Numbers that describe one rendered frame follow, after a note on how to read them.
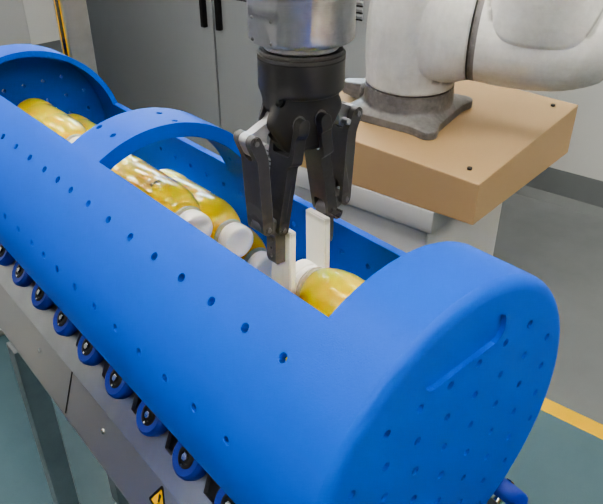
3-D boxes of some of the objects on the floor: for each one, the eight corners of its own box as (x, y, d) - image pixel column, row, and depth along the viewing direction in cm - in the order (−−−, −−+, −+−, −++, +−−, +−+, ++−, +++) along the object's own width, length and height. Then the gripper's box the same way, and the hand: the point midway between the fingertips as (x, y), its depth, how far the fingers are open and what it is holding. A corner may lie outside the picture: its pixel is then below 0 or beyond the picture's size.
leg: (82, 523, 169) (30, 330, 136) (91, 538, 165) (40, 344, 133) (60, 535, 165) (2, 342, 133) (69, 551, 162) (12, 356, 129)
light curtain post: (138, 369, 220) (31, -268, 132) (147, 378, 216) (42, -272, 129) (121, 377, 216) (0, -272, 129) (130, 386, 213) (11, -276, 125)
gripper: (342, 23, 62) (335, 240, 74) (192, 51, 52) (212, 294, 64) (402, 37, 57) (383, 266, 69) (247, 71, 47) (258, 329, 60)
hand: (300, 252), depth 65 cm, fingers closed on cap, 4 cm apart
